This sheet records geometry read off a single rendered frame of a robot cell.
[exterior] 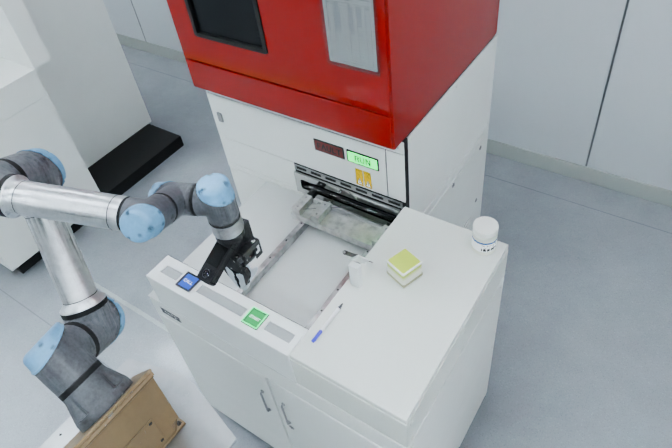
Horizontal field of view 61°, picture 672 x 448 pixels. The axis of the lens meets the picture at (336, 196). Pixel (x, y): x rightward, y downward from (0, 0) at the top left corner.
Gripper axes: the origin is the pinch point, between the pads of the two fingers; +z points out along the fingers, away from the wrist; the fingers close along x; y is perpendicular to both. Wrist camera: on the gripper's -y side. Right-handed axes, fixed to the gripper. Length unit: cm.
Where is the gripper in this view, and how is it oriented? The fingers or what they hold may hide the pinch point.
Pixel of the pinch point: (241, 288)
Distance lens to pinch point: 150.5
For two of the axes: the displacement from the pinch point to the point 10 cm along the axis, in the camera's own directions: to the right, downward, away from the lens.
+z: 1.1, 7.2, 6.8
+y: 5.5, -6.1, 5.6
